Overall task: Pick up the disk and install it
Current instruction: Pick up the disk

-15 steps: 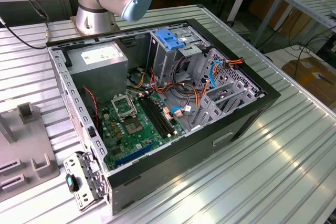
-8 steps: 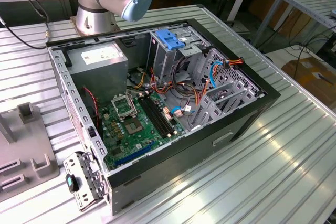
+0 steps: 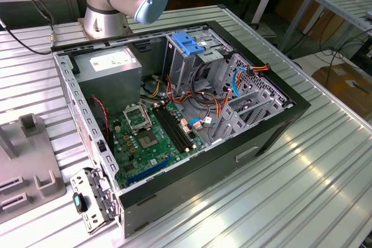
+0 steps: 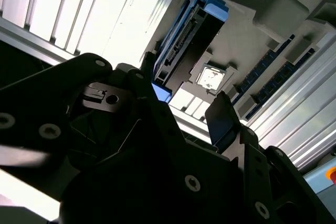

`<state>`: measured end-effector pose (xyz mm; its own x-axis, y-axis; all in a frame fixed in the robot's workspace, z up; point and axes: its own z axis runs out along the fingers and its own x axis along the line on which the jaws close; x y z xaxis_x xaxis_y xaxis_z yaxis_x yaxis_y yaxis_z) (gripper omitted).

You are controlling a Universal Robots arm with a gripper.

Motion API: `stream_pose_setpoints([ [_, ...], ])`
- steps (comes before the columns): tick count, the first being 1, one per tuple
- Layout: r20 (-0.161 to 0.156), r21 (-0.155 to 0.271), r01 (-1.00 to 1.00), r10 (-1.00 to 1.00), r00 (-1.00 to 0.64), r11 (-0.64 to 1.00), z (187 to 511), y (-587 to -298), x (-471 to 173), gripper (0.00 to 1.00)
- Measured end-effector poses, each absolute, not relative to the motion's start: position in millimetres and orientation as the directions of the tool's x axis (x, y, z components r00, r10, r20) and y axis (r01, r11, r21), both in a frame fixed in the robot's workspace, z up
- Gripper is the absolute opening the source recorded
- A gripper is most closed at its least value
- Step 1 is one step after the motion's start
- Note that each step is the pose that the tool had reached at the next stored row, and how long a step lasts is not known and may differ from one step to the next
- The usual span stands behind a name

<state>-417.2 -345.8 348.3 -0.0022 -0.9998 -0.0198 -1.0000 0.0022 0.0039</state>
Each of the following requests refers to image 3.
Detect power wire with black plug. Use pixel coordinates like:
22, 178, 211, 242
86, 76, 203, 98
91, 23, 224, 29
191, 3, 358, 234
246, 62, 271, 77

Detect grey power supply unit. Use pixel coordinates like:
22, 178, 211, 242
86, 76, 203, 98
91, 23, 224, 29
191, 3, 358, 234
73, 45, 143, 118

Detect tall white board connector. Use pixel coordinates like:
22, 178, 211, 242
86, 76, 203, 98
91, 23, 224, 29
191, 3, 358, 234
180, 118, 191, 135

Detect black cable metal connector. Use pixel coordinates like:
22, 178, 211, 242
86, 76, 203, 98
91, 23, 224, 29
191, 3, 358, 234
0, 17, 58, 56

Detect metal optical drive cage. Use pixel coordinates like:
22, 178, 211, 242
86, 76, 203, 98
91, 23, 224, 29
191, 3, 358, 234
162, 26, 235, 94

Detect black open PC case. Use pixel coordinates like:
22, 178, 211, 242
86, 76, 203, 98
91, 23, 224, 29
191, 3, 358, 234
49, 20, 312, 239

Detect metal disk bay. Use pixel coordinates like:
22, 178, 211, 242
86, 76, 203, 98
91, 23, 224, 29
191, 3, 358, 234
209, 88, 287, 146

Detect cardboard box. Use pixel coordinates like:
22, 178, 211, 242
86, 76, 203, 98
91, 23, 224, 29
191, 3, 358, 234
311, 62, 372, 109

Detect small blue labelled plug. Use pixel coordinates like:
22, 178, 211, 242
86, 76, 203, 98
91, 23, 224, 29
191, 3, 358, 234
187, 117, 214, 128

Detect blue plastic drive latch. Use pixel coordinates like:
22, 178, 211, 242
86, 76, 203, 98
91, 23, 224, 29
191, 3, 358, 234
171, 31, 206, 56

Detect black latch teal button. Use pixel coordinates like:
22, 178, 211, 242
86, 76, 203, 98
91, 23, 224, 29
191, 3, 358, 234
71, 192, 90, 214

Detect blue expansion slot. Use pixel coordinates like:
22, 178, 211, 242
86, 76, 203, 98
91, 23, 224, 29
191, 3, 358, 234
127, 156, 173, 185

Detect metal slot bracket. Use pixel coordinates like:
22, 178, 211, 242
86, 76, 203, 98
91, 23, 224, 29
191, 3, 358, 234
69, 166, 121, 236

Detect wire locking lever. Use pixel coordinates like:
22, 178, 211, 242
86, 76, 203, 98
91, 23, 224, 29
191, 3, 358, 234
139, 100, 153, 129

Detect black RAM slot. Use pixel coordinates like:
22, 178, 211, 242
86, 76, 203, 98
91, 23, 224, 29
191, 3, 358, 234
152, 109, 188, 153
161, 105, 195, 147
155, 107, 190, 152
158, 106, 192, 149

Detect grey parts rack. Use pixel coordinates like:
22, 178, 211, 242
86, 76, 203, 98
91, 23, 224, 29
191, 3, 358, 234
0, 114, 67, 217

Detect CPU socket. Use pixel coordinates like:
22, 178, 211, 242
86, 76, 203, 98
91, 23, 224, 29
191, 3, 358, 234
137, 130, 160, 150

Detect metal socket cover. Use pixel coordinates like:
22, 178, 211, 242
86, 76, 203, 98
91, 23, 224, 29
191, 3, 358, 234
122, 105, 153, 135

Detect black case fan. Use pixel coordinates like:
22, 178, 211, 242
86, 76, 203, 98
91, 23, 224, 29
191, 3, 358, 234
88, 94, 113, 148

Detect green motherboard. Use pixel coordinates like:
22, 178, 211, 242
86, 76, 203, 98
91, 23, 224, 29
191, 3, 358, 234
109, 101, 209, 190

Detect blue data wire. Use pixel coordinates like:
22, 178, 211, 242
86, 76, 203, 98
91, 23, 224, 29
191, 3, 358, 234
231, 67, 250, 98

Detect yellow orange wires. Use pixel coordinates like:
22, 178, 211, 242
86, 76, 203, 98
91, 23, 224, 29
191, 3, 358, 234
148, 79, 162, 98

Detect metal slat side table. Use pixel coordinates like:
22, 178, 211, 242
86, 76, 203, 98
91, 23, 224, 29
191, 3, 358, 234
280, 0, 372, 54

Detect coloured wire bundle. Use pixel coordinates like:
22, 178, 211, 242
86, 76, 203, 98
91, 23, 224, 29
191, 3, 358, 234
167, 74, 233, 121

